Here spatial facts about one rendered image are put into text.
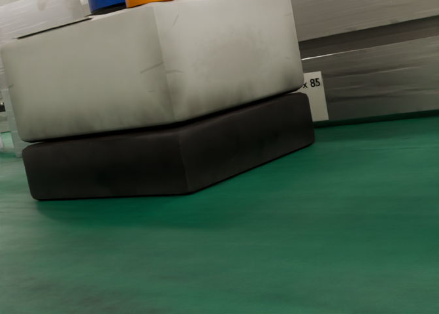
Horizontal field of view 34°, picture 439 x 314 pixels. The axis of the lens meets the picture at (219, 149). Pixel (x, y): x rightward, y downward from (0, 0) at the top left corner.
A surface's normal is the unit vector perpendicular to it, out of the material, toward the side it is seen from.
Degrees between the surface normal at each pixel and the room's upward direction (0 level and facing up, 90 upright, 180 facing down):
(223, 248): 0
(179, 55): 90
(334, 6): 90
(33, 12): 90
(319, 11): 90
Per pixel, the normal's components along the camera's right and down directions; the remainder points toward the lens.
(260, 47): 0.78, -0.07
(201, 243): -0.18, -0.98
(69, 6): -0.60, 0.22
